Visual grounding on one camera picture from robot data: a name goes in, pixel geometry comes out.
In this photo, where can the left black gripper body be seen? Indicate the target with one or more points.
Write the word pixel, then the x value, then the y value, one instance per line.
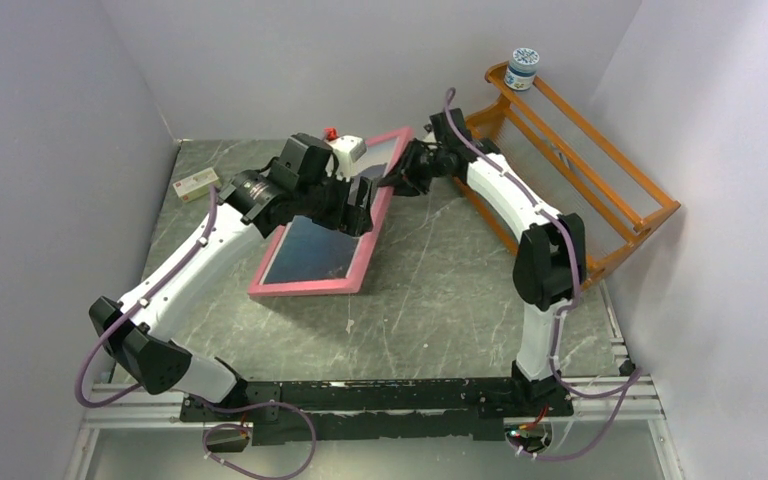
pixel 326 201

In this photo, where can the mountain landscape photo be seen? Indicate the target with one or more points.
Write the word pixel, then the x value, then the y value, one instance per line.
pixel 318 252

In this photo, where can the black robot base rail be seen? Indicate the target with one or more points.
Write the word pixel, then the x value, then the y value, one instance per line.
pixel 479 408

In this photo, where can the small white red box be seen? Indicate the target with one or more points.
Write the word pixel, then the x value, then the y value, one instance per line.
pixel 196 185

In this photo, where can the copper wooden picture frame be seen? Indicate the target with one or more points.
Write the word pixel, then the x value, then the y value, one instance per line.
pixel 304 286

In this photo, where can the orange wooden rack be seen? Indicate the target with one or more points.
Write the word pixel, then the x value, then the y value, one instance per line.
pixel 571 165

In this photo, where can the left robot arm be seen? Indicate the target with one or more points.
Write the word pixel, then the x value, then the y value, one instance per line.
pixel 313 178

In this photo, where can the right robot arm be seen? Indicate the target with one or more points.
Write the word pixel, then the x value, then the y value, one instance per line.
pixel 550 262

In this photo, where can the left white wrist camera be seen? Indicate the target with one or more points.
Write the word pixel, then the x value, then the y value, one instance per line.
pixel 347 151

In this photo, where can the aluminium extrusion rail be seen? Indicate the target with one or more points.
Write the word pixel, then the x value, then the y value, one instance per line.
pixel 595 401

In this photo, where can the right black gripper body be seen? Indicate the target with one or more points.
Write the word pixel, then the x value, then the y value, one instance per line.
pixel 421 165

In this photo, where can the white blue jar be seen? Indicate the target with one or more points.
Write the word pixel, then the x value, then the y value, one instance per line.
pixel 521 69

